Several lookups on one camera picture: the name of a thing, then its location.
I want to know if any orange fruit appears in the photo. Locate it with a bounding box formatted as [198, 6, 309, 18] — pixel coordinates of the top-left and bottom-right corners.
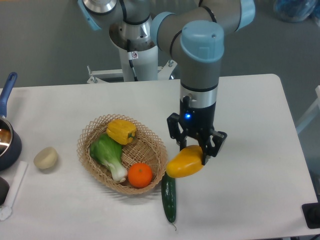
[128, 162, 153, 188]

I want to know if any yellow mango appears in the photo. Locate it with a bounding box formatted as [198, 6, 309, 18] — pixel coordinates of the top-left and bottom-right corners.
[166, 145, 204, 178]

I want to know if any dark green cucumber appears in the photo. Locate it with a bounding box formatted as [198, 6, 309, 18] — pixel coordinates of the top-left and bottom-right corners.
[161, 172, 177, 231]

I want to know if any woven wicker basket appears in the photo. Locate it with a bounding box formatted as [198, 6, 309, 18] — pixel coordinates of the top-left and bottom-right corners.
[77, 114, 168, 195]

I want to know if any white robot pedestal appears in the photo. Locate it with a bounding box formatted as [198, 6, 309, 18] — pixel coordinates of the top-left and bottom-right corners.
[87, 17, 177, 84]

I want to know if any dark blue saucepan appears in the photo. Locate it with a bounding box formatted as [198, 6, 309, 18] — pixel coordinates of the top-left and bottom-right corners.
[0, 72, 22, 171]

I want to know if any blue plastic bag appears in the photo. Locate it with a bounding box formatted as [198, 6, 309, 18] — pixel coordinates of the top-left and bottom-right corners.
[273, 0, 319, 23]

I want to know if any black device at right edge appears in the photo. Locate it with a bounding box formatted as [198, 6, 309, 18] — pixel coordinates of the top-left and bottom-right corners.
[301, 202, 320, 229]

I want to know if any beige potato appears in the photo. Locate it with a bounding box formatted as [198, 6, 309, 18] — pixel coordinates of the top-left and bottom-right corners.
[33, 146, 58, 170]

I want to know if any yellow bell pepper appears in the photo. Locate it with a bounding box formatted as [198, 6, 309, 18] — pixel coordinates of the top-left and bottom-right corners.
[106, 119, 137, 145]

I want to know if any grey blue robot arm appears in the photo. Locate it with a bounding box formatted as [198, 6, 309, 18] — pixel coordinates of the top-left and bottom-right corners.
[78, 0, 256, 164]

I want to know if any white frame right edge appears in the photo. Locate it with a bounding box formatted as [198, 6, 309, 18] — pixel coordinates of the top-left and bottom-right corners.
[295, 85, 320, 135]

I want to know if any green bok choy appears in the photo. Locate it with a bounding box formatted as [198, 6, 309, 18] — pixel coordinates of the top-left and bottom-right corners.
[89, 133, 128, 183]

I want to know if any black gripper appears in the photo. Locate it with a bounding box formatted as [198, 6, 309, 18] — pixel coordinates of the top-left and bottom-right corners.
[167, 95, 228, 166]

